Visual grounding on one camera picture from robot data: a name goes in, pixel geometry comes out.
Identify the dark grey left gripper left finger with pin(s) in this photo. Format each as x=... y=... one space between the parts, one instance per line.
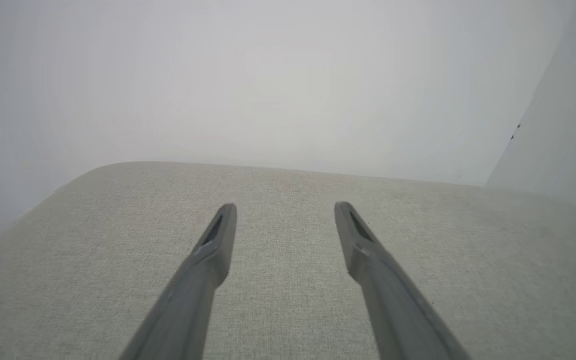
x=193 y=300

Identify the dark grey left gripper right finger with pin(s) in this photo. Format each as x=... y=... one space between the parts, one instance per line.
x=393 y=310

